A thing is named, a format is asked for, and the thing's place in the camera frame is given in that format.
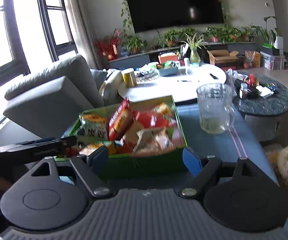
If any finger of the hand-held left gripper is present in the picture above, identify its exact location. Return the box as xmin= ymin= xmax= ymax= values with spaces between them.
xmin=0 ymin=135 xmax=79 ymax=159

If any blue tray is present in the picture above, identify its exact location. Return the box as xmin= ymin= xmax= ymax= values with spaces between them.
xmin=158 ymin=66 xmax=180 ymax=77

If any black television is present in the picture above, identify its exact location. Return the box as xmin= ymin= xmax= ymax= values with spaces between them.
xmin=127 ymin=0 xmax=224 ymax=34

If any green vine garland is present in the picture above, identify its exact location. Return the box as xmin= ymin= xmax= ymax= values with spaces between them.
xmin=117 ymin=0 xmax=231 ymax=31

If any sliced bread packet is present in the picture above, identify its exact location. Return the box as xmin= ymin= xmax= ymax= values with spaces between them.
xmin=131 ymin=127 xmax=176 ymax=156

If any small potted plant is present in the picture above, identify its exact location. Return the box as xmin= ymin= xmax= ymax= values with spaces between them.
xmin=240 ymin=26 xmax=253 ymax=42

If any grey sofa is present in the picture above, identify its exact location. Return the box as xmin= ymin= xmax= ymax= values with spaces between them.
xmin=3 ymin=54 xmax=109 ymax=138

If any tall plant in white pot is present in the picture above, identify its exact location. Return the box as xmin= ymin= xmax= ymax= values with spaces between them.
xmin=250 ymin=16 xmax=285 ymax=49

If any open cardboard box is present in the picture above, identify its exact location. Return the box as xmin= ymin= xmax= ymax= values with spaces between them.
xmin=206 ymin=49 xmax=240 ymax=66

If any red flower decoration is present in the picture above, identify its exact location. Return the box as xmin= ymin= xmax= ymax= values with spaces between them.
xmin=94 ymin=29 xmax=123 ymax=61

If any yellow can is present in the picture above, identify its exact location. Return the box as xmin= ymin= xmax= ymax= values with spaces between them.
xmin=121 ymin=68 xmax=137 ymax=89

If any spider plant in glass vase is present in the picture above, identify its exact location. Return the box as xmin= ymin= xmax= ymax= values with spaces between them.
xmin=180 ymin=32 xmax=207 ymax=64

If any green black box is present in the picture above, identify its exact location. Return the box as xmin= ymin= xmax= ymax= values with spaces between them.
xmin=262 ymin=44 xmax=284 ymax=56

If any white plastic bag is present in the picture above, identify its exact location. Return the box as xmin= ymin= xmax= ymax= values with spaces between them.
xmin=225 ymin=69 xmax=240 ymax=91

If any black framed window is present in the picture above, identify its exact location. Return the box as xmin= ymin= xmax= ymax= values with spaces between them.
xmin=0 ymin=0 xmax=78 ymax=131

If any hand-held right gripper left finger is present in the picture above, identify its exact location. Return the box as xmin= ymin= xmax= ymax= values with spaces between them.
xmin=21 ymin=145 xmax=111 ymax=197

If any white cushion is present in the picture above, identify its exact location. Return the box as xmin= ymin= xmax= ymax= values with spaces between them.
xmin=99 ymin=70 xmax=123 ymax=106

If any green cracker snack packet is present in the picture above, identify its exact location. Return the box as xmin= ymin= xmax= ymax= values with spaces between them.
xmin=80 ymin=114 xmax=109 ymax=141

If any clear storage box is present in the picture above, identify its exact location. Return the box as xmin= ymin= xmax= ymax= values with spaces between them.
xmin=260 ymin=53 xmax=285 ymax=71

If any blue striped tablecloth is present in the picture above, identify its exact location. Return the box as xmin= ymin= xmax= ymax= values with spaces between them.
xmin=59 ymin=104 xmax=288 ymax=240

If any clear glass pitcher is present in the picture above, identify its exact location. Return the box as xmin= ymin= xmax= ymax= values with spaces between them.
xmin=196 ymin=83 xmax=236 ymax=134

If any beige curtain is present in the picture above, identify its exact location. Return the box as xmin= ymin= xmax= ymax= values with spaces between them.
xmin=61 ymin=0 xmax=97 ymax=69

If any potted pothos plant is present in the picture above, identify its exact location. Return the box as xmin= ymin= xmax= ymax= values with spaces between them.
xmin=122 ymin=34 xmax=147 ymax=54
xmin=203 ymin=25 xmax=242 ymax=43
xmin=163 ymin=29 xmax=197 ymax=47

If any orange box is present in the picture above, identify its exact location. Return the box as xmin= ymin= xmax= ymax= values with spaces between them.
xmin=158 ymin=52 xmax=179 ymax=64

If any white coffee table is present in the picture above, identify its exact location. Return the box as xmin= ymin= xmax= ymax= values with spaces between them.
xmin=118 ymin=63 xmax=227 ymax=103

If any green cardboard box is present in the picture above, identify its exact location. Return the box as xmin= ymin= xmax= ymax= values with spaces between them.
xmin=55 ymin=95 xmax=188 ymax=179

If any red orange snack packet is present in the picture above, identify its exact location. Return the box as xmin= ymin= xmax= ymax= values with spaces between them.
xmin=108 ymin=98 xmax=134 ymax=142

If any dark marble round table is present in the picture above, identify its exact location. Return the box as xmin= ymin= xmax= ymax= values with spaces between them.
xmin=228 ymin=72 xmax=288 ymax=143

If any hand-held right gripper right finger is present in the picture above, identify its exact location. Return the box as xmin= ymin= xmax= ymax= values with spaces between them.
xmin=180 ymin=147 xmax=268 ymax=197

